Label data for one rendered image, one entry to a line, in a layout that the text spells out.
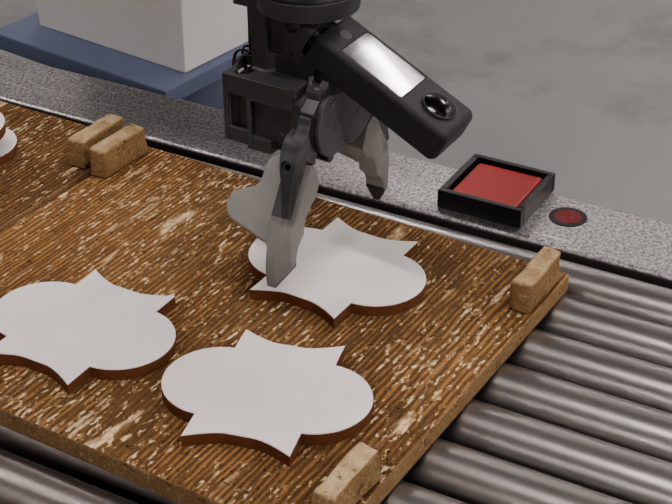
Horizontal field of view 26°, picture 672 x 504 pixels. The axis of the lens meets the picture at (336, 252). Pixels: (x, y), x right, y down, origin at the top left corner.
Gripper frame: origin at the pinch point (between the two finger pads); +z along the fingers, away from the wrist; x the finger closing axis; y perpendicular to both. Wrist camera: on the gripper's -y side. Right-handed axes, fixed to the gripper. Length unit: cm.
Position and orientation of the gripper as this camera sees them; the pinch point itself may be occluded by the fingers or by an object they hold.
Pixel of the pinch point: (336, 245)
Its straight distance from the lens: 108.4
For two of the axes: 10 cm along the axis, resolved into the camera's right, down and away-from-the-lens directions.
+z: 0.0, 8.5, 5.3
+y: -8.5, -2.7, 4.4
